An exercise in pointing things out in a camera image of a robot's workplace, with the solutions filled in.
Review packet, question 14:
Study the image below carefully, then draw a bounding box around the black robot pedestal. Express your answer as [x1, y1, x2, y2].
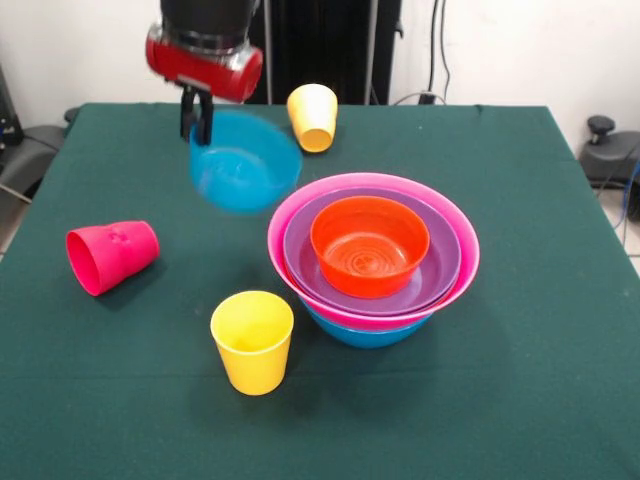
[244, 0, 404, 106]

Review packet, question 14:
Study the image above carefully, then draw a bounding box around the yellow plastic cup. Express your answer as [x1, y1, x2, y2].
[210, 290, 295, 396]
[297, 127, 336, 154]
[286, 83, 339, 136]

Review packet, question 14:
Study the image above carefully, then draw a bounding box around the blue cable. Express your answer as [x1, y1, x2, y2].
[617, 159, 640, 246]

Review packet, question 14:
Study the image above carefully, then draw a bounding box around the black equipment base with knob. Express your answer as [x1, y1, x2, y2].
[578, 115, 640, 189]

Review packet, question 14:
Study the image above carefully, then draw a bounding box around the small blue plastic bowl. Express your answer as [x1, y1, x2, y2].
[187, 109, 305, 217]

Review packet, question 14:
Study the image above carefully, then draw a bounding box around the pink plastic bowl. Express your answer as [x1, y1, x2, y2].
[266, 172, 481, 333]

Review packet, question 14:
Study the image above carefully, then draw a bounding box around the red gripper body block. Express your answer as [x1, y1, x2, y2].
[145, 27, 265, 105]

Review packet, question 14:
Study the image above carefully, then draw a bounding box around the red plastic cup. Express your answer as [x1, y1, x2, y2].
[65, 220, 161, 298]

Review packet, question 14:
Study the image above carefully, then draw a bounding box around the dark green tablecloth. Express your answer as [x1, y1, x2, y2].
[0, 102, 640, 480]

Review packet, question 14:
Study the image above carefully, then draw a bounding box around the large blue plastic bowl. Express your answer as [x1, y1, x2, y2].
[298, 299, 434, 350]

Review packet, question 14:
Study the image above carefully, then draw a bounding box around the black wall cable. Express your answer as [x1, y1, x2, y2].
[427, 0, 439, 97]
[438, 0, 452, 100]

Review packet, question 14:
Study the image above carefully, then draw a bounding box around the grey cable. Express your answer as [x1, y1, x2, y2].
[391, 91, 448, 107]

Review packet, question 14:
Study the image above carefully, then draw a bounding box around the purple plastic bowl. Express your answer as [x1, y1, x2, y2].
[282, 187, 462, 316]
[285, 264, 461, 321]

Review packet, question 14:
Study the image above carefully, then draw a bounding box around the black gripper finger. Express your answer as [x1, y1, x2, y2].
[178, 85, 199, 141]
[195, 92, 215, 147]

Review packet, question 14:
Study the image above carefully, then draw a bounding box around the black padded equipment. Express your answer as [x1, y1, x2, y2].
[0, 124, 69, 201]

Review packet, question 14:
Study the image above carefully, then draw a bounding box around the small orange plastic bowl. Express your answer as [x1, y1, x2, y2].
[309, 195, 431, 300]

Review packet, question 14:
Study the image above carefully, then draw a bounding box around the dark device box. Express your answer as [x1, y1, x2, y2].
[0, 64, 21, 147]

